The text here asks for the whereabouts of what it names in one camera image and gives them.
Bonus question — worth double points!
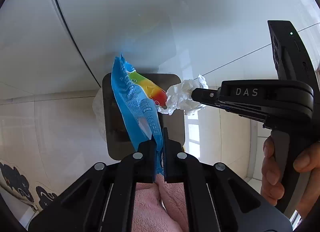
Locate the dark trash bin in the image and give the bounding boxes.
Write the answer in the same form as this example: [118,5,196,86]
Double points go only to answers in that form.
[102,73,185,160]

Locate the blue snack wrapper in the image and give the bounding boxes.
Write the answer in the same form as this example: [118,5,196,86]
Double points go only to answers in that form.
[111,56,164,175]

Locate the person's right hand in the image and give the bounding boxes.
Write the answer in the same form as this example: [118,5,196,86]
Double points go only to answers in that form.
[261,135,320,219]

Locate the pink fleece trousers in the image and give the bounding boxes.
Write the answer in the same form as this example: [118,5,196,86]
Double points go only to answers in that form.
[131,174,189,231]

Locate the black cat floor mat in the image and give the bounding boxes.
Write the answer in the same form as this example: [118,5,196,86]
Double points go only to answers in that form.
[1,162,59,212]

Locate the white tissue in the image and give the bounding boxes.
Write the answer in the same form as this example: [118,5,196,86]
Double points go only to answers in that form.
[156,75,208,115]

